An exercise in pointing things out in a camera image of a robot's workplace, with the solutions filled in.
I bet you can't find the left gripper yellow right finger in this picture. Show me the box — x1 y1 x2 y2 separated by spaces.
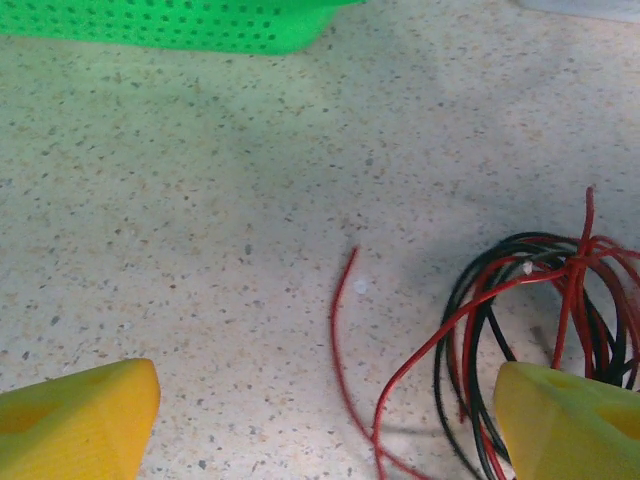
493 360 640 480

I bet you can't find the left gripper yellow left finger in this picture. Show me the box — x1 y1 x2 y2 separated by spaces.
0 357 162 480

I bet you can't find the black cable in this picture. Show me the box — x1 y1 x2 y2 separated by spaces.
447 239 576 480
482 244 616 366
432 230 581 480
584 234 640 394

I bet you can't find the green plastic basket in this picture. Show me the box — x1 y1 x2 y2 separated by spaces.
0 0 369 56

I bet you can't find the white plastic basket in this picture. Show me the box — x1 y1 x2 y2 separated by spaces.
514 0 640 24

